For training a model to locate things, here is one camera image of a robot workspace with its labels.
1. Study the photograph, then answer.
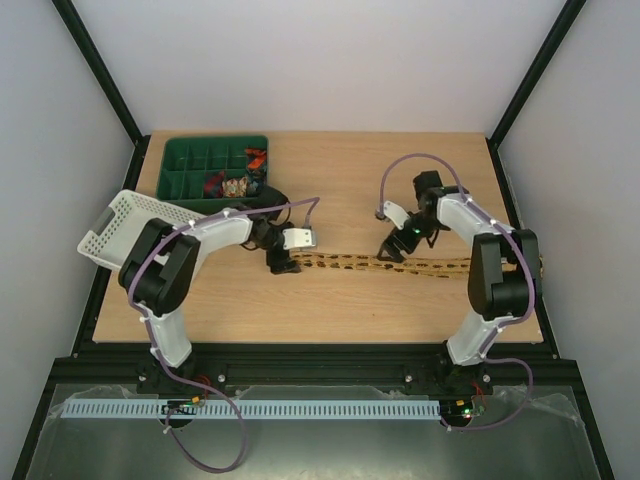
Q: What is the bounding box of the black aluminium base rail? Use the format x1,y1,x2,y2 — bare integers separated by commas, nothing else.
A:
46,343,585,398

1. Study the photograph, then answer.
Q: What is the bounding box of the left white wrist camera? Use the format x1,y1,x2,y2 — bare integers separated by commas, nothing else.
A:
282,228,317,251

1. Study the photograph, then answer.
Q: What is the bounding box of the light blue cable duct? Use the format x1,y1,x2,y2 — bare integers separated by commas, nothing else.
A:
60,399,441,421

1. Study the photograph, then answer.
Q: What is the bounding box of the colourful patterned rolled tie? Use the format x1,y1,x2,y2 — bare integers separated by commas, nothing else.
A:
222,176,249,198

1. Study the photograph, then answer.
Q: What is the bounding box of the blue patterned rolled tie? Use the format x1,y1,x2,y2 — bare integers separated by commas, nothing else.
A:
247,170,267,197

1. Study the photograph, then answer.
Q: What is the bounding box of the dark red rolled tie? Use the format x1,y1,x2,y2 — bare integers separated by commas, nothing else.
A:
203,171,226,198

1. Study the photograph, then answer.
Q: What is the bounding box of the white perforated plastic basket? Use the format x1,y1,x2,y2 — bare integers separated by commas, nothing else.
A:
77,190,204,272

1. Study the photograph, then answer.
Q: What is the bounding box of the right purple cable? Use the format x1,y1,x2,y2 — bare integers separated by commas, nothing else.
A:
379,152,543,432

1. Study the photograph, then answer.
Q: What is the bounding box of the yellow leopard print tie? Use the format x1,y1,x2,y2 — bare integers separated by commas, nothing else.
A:
291,252,545,282

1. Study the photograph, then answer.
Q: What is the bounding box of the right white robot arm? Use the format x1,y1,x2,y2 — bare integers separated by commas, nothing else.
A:
376,171,541,392

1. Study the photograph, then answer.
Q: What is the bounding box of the green compartment tray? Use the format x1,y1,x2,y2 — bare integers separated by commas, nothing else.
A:
156,134,269,215

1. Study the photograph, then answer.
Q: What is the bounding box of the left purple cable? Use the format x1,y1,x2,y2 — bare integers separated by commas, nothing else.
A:
127,195,321,472

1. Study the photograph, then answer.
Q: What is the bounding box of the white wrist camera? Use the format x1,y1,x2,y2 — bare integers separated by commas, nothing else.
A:
282,228,317,251
375,200,410,230

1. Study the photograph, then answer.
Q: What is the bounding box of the red orange rolled tie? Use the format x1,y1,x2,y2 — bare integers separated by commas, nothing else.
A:
245,148,268,170

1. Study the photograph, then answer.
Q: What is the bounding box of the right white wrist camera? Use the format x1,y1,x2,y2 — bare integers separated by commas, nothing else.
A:
375,200,410,230

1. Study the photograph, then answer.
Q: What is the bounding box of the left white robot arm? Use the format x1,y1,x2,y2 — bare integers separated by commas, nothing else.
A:
118,202,316,368

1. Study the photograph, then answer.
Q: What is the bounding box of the purple cable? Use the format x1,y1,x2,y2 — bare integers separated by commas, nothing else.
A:
379,152,543,432
127,195,321,472

